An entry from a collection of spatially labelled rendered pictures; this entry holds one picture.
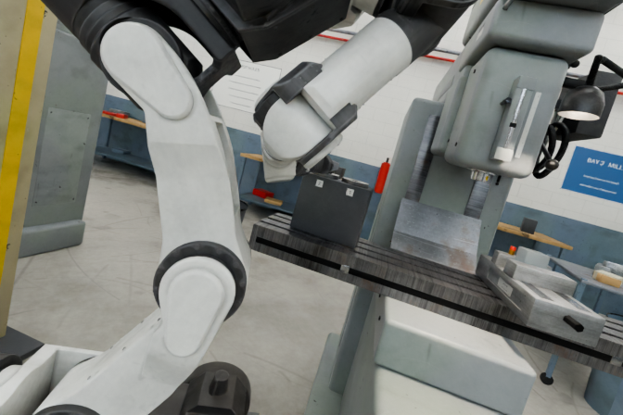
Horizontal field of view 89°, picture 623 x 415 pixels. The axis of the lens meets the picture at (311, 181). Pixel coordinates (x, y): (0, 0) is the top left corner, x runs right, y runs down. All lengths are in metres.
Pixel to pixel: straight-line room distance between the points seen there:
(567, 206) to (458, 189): 4.51
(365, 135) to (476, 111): 4.33
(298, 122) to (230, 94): 5.50
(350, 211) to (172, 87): 0.66
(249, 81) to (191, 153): 5.37
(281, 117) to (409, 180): 0.98
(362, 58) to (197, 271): 0.38
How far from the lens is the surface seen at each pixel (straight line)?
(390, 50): 0.50
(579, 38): 1.03
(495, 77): 0.98
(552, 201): 5.77
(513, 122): 0.94
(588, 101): 0.85
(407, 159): 1.38
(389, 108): 5.28
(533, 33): 1.00
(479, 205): 1.43
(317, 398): 1.67
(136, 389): 0.69
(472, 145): 0.95
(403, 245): 1.31
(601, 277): 3.22
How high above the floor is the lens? 1.25
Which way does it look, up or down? 6 degrees down
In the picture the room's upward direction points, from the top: 15 degrees clockwise
